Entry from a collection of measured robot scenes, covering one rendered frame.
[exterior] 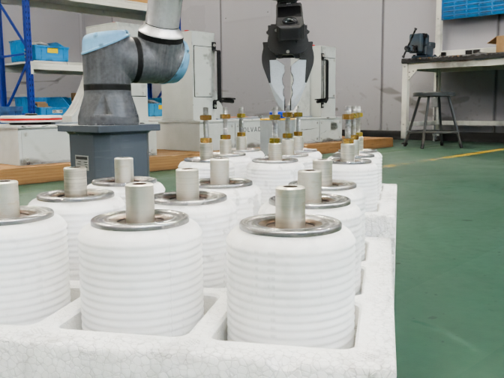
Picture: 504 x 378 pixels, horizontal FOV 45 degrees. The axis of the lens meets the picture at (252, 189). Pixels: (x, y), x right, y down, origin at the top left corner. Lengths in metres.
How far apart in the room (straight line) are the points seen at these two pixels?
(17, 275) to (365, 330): 0.26
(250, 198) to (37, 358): 0.31
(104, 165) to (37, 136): 1.59
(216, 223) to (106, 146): 0.96
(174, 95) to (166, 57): 2.29
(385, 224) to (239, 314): 0.51
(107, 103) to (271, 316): 1.16
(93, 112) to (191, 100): 2.25
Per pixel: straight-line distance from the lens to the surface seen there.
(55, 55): 6.23
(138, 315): 0.46
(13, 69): 6.62
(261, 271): 0.42
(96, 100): 1.54
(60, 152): 3.14
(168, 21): 1.58
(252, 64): 7.81
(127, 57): 1.56
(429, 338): 0.96
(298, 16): 1.07
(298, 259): 0.41
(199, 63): 3.78
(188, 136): 3.77
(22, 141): 3.05
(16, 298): 0.51
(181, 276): 0.46
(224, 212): 0.56
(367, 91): 6.78
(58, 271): 0.52
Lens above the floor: 0.34
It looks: 8 degrees down
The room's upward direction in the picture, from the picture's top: 1 degrees counter-clockwise
